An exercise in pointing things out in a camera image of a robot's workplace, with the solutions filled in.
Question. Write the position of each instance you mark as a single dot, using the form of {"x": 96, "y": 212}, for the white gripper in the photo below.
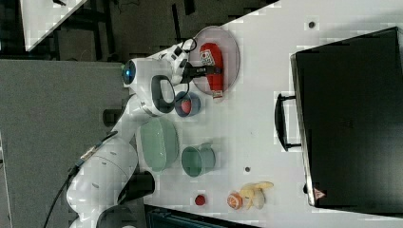
{"x": 178, "y": 58}

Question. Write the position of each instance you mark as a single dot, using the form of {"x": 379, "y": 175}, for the red ketchup packet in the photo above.
{"x": 211, "y": 58}

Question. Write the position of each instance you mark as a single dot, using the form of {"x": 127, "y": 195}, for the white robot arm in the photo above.
{"x": 97, "y": 180}

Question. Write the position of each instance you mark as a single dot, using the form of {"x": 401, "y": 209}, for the blue small bowl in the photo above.
{"x": 195, "y": 101}

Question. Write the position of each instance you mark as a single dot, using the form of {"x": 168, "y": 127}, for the red strawberry toy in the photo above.
{"x": 186, "y": 106}

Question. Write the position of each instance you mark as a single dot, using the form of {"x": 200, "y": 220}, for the green perforated basket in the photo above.
{"x": 160, "y": 143}

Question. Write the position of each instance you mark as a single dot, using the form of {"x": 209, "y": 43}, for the green cup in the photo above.
{"x": 198, "y": 160}

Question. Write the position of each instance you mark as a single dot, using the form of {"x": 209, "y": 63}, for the black cylinder lower left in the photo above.
{"x": 139, "y": 185}

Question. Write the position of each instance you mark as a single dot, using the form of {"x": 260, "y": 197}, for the red small fruit toy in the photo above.
{"x": 200, "y": 200}

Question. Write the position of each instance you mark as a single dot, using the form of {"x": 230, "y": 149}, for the orange slice toy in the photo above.
{"x": 234, "y": 200}

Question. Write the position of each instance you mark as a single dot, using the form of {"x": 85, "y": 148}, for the peeled banana toy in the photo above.
{"x": 253, "y": 192}

